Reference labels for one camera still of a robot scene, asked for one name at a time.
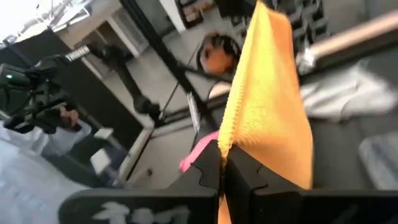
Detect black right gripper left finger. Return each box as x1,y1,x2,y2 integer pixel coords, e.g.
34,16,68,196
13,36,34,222
58,139,223,224

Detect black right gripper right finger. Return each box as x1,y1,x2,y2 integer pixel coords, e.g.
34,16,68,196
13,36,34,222
223,144,398,224

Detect pink microfiber towel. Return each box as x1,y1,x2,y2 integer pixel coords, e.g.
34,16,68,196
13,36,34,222
179,130,220,174

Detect orange microfiber towel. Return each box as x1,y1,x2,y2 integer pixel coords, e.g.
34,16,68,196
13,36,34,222
216,0,314,224

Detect grey waffle-weave towel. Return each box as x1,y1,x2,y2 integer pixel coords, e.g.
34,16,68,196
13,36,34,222
300,60,398,123

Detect clear plastic bin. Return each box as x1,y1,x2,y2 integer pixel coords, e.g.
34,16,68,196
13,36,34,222
357,130,398,191

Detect left wooden side board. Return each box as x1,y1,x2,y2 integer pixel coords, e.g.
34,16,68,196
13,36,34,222
297,11,398,74

